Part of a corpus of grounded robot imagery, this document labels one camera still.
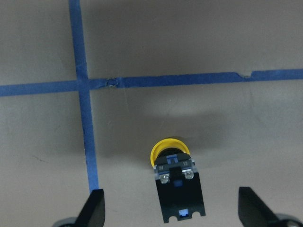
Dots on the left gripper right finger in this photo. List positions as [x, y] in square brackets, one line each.
[252, 211]

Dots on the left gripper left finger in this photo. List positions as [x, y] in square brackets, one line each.
[93, 212]

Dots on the yellow push button switch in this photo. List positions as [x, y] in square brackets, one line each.
[177, 180]

